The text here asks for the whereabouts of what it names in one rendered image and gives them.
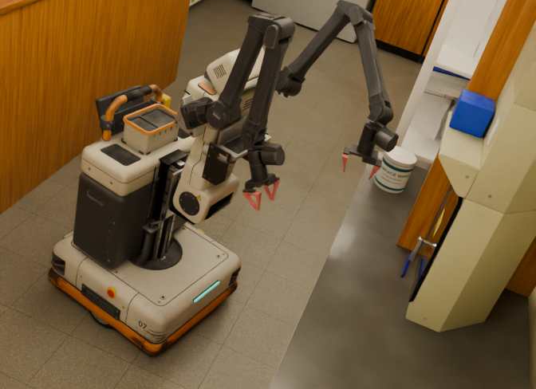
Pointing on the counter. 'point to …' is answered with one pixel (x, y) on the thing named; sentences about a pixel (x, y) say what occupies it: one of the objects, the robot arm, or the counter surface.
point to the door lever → (419, 247)
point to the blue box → (472, 113)
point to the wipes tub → (395, 170)
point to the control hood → (460, 158)
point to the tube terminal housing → (486, 225)
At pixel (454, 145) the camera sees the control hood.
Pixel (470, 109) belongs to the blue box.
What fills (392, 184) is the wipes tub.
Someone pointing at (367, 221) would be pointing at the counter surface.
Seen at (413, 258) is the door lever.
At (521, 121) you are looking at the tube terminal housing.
